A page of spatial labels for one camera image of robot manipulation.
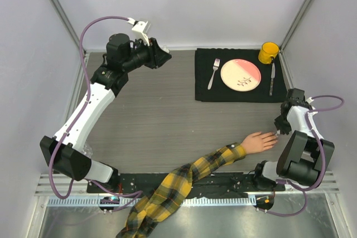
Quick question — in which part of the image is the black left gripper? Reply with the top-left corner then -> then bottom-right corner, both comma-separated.
123,36 -> 171,73

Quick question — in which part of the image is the clear nail polish bottle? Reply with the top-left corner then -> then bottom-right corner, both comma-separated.
163,46 -> 170,54

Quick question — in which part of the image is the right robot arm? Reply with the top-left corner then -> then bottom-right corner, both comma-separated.
252,88 -> 335,191

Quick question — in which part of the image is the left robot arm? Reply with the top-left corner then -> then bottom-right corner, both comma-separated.
40,33 -> 172,193

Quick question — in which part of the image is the mannequin hand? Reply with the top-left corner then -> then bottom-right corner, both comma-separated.
241,132 -> 277,154

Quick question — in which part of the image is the black cloth placemat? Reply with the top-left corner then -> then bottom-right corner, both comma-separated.
195,48 -> 287,103

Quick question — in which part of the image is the silver fork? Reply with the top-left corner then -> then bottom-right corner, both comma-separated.
207,59 -> 220,90

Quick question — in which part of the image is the pink and cream plate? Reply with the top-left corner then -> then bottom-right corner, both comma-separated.
220,59 -> 262,92

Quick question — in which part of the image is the yellow mug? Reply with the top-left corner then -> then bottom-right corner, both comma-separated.
258,42 -> 279,65

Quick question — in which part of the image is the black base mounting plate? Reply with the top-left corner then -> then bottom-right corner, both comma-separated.
86,172 -> 286,200

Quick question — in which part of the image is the clear plastic cup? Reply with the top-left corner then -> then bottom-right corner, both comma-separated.
83,144 -> 93,158

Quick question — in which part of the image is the yellow plaid shirt sleeve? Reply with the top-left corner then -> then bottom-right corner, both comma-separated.
117,143 -> 247,237

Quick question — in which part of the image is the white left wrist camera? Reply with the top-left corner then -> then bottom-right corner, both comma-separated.
127,18 -> 151,46

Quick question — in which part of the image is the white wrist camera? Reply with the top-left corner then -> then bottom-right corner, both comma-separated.
127,18 -> 151,46
306,97 -> 320,116

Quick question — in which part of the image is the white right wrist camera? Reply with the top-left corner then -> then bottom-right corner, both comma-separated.
306,97 -> 320,116

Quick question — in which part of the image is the knife with mottled handle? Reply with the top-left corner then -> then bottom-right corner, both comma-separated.
269,62 -> 276,96

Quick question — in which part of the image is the aluminium frame rail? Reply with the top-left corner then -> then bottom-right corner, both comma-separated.
35,169 -> 338,198

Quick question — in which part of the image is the white slotted cable duct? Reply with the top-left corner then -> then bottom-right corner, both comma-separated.
47,196 -> 257,208

